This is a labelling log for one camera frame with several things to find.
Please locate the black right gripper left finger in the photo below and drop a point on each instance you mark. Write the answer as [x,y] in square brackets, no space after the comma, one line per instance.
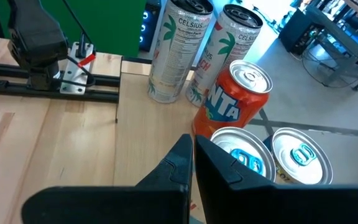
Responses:
[135,205]

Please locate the silver mounting bracket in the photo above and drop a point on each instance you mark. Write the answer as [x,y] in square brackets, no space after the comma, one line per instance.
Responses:
[71,77]

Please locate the silver Red Bull can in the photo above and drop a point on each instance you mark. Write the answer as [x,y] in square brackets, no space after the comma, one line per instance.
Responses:
[300,155]

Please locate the grey metal rack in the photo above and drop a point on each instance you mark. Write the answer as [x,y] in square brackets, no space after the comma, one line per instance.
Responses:
[337,34]

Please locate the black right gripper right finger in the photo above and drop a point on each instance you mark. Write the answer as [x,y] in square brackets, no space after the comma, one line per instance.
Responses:
[259,205]

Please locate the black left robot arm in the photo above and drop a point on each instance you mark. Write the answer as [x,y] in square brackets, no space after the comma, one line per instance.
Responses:
[36,37]

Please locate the small red tag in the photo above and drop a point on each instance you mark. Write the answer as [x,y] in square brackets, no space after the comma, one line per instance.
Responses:
[87,59]

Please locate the white slim energy drink can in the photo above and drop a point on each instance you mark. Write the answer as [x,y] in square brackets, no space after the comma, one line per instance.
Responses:
[228,46]

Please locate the black computer with blue lights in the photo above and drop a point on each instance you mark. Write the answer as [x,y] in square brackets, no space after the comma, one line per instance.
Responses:
[149,31]

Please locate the blue Red Bull can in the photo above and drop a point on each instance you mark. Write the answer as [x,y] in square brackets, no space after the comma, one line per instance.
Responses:
[247,146]

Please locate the green floor mat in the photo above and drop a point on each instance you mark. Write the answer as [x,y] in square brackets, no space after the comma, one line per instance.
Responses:
[110,25]

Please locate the black aluminium table frame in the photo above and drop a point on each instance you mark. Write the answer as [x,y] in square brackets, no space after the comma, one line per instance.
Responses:
[11,90]

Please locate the Celsius Peach Vibe can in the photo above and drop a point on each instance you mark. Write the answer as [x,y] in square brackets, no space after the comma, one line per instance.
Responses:
[176,56]

